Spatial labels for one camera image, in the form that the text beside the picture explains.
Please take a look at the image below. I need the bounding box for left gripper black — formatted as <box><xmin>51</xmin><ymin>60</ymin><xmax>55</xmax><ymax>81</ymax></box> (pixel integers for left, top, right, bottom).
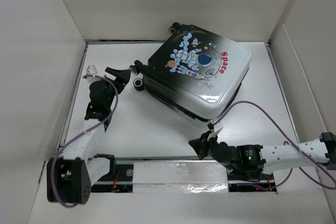
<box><xmin>100</xmin><ymin>68</ymin><xmax>130</xmax><ymax>109</ymax></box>

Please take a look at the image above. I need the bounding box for black white space-print suitcase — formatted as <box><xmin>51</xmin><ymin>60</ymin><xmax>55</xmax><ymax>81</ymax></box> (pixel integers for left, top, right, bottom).
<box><xmin>130</xmin><ymin>22</ymin><xmax>252</xmax><ymax>123</ymax></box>

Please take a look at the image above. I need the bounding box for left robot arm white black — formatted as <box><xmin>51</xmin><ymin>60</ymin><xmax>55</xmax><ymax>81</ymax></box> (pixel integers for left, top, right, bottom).
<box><xmin>47</xmin><ymin>66</ymin><xmax>131</xmax><ymax>208</ymax></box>

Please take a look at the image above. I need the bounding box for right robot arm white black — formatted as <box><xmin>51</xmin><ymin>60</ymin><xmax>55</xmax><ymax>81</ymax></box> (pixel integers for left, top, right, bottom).
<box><xmin>188</xmin><ymin>132</ymin><xmax>335</xmax><ymax>179</ymax></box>

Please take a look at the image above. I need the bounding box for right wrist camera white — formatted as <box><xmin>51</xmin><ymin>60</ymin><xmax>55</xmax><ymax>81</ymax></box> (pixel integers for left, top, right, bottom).
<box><xmin>207</xmin><ymin>120</ymin><xmax>223</xmax><ymax>139</ymax></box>

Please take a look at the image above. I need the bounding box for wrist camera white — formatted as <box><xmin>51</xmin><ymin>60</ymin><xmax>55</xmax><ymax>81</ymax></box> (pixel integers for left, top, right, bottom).
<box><xmin>207</xmin><ymin>120</ymin><xmax>223</xmax><ymax>139</ymax></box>
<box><xmin>86</xmin><ymin>65</ymin><xmax>98</xmax><ymax>76</ymax></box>

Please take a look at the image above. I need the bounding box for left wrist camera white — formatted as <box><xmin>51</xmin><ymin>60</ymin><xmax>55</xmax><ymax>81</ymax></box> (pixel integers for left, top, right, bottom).
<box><xmin>86</xmin><ymin>65</ymin><xmax>98</xmax><ymax>76</ymax></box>

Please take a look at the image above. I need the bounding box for aluminium front rail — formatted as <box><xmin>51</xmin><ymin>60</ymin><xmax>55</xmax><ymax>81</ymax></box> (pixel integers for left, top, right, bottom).
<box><xmin>52</xmin><ymin>154</ymin><xmax>307</xmax><ymax>163</ymax></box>

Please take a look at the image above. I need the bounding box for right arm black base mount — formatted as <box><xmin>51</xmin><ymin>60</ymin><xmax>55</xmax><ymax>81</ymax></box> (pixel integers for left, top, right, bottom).
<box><xmin>226</xmin><ymin>169</ymin><xmax>277</xmax><ymax>193</ymax></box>

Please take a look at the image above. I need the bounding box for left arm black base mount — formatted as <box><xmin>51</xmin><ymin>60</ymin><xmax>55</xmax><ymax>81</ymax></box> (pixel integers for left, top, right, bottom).
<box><xmin>91</xmin><ymin>164</ymin><xmax>134</xmax><ymax>193</ymax></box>

